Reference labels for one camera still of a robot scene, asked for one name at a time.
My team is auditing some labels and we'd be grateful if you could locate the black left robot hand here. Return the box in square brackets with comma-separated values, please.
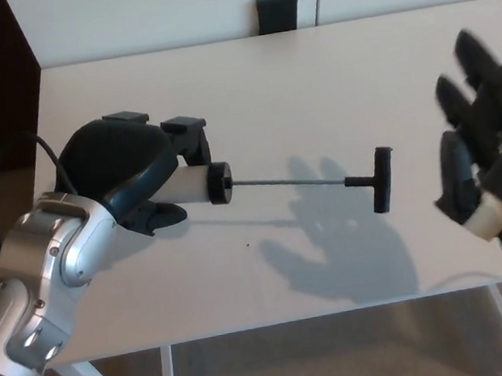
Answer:
[52, 103, 219, 246]

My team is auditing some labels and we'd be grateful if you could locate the white air pump black handle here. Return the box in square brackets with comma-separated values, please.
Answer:
[158, 144, 401, 238]

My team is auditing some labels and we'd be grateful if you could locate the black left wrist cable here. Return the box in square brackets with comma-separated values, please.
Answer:
[0, 128, 83, 255]

